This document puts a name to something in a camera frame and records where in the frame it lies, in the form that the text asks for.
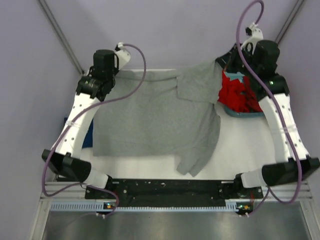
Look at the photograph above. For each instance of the folded blue t shirt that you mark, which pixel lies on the folded blue t shirt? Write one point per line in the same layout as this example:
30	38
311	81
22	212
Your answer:
88	140

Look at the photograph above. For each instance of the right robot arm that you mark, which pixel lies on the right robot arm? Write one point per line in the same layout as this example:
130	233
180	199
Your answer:
292	159

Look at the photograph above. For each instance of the aluminium corner post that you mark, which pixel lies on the aluminium corner post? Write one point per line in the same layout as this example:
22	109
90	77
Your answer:
60	36
294	12

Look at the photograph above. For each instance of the grey slotted cable duct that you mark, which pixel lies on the grey slotted cable duct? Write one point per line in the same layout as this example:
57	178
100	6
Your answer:
82	206

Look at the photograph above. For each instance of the teal plastic basket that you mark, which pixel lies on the teal plastic basket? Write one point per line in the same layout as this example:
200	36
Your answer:
234	114

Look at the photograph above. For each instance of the left aluminium corner post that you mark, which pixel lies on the left aluminium corner post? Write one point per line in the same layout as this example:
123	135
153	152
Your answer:
60	36

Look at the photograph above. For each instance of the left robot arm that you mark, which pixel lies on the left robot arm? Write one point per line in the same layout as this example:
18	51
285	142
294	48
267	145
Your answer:
64	157

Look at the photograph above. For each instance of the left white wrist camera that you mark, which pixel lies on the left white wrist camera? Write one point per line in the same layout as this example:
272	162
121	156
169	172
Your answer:
123	56

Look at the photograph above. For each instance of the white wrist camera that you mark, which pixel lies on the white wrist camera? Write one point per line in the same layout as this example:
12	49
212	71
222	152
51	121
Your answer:
255	35
123	56

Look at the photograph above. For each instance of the grey t shirt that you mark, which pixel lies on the grey t shirt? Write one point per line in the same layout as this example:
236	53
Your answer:
156	113

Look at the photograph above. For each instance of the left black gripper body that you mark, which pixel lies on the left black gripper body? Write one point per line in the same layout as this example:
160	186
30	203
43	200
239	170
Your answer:
113	72

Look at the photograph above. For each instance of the right aluminium corner post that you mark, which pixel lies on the right aluminium corner post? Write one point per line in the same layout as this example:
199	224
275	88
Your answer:
294	12

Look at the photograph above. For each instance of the aluminium frame rail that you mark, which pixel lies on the aluminium frame rail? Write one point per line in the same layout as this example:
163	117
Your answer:
77	192

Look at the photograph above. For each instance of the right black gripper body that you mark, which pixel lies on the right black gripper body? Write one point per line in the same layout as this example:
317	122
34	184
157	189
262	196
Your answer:
236	63

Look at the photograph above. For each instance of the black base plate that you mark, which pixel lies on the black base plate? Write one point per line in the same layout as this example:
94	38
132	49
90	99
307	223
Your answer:
179	193

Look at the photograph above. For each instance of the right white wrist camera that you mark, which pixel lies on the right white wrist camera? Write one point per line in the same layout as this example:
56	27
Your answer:
255	35

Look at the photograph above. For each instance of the dark red t shirt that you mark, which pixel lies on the dark red t shirt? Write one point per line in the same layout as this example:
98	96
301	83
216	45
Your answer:
253	105

